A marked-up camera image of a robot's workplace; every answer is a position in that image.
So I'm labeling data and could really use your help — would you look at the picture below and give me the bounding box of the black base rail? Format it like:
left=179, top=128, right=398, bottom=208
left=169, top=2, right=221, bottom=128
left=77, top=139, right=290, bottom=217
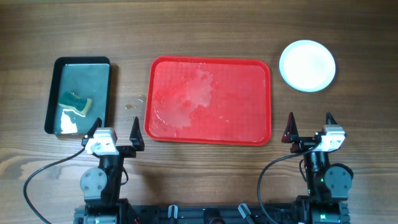
left=73, top=202, right=351, bottom=224

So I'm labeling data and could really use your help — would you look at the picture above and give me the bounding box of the right black cable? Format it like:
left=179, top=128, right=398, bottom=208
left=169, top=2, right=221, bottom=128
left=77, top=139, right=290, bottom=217
left=257, top=141, right=321, bottom=224

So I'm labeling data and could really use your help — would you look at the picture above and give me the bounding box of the black cable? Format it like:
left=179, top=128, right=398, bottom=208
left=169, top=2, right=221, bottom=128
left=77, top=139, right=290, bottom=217
left=257, top=141, right=321, bottom=224
left=23, top=146, right=88, bottom=224

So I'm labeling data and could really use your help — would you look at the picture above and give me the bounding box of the black water tray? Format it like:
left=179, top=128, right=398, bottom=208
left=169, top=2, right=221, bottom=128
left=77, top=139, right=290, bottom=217
left=44, top=56, right=111, bottom=135

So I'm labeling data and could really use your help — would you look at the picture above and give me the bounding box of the left black cable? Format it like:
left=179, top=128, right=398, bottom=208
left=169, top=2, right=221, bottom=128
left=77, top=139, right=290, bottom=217
left=23, top=146, right=88, bottom=224

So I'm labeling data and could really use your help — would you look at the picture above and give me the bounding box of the red plastic serving tray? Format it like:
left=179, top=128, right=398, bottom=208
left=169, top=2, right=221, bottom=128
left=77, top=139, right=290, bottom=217
left=144, top=56, right=272, bottom=146

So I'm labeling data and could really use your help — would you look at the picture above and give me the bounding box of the white plate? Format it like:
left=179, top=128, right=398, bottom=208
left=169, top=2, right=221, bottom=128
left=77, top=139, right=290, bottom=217
left=279, top=40, right=336, bottom=93

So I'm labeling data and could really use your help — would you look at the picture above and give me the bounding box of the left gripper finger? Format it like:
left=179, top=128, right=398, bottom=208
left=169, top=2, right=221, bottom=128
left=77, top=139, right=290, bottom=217
left=129, top=117, right=145, bottom=151
left=81, top=118, right=102, bottom=146

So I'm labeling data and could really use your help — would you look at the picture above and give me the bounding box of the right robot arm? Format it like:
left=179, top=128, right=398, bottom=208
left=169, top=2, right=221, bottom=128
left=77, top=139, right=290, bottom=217
left=281, top=113, right=354, bottom=223

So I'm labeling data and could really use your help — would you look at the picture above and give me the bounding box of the green yellow sponge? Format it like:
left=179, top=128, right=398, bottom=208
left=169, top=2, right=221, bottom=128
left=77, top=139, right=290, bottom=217
left=58, top=91, right=93, bottom=116

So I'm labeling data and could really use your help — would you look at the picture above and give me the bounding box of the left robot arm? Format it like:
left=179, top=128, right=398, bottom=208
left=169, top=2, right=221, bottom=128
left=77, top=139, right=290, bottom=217
left=73, top=117, right=145, bottom=224

